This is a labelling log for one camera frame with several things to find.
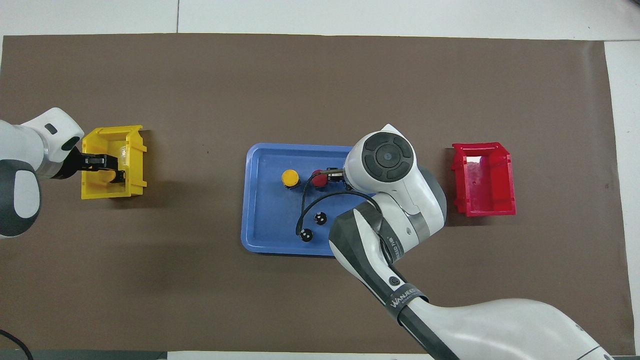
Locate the red plastic bin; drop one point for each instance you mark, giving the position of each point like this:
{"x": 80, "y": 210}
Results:
{"x": 485, "y": 185}

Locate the yellow plastic bin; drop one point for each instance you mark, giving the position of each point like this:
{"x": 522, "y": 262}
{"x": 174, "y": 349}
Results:
{"x": 137, "y": 165}

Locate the red push button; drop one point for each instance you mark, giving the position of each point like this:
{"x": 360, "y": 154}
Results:
{"x": 317, "y": 179}

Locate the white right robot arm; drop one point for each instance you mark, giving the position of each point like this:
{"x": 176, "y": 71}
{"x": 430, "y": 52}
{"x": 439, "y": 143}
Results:
{"x": 390, "y": 160}

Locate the blue plastic tray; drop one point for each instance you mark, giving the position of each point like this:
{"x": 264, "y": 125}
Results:
{"x": 270, "y": 220}

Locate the brown table mat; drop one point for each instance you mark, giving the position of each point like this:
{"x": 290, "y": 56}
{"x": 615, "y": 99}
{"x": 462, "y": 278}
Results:
{"x": 200, "y": 280}

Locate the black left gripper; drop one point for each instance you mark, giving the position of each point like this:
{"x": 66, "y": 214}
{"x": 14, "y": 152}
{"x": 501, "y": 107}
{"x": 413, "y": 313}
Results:
{"x": 75, "y": 162}

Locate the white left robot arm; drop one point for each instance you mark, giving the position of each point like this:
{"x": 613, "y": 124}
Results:
{"x": 25, "y": 150}

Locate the black cylinder with white dots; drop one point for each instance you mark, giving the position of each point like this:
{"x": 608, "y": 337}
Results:
{"x": 320, "y": 218}
{"x": 306, "y": 235}

